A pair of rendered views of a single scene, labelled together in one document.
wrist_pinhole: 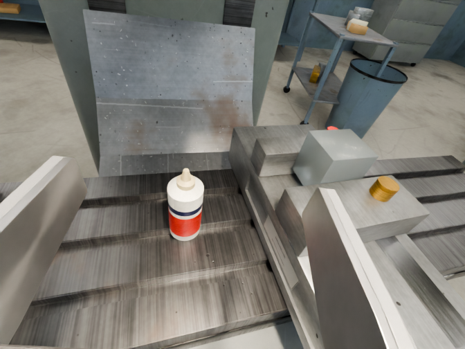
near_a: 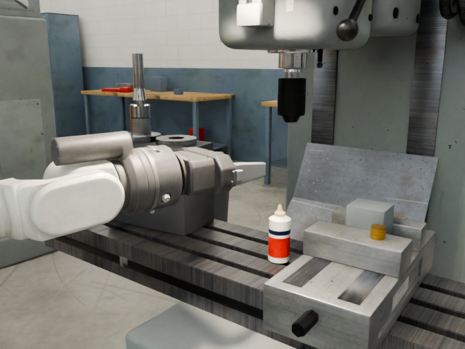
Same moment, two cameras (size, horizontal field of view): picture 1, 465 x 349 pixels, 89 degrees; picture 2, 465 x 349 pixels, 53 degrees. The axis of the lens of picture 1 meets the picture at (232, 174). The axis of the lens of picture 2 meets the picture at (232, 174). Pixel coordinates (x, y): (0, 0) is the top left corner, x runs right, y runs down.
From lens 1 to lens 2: 0.69 m
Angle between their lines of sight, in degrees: 59
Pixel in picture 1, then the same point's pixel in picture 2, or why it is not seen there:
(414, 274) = (365, 283)
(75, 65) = (293, 176)
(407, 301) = (339, 283)
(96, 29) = (310, 154)
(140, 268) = (241, 260)
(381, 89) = not seen: outside the picture
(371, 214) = (353, 237)
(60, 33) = (291, 156)
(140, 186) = not seen: hidden behind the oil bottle
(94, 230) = (235, 244)
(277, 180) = not seen: hidden behind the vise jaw
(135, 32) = (334, 156)
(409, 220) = (380, 251)
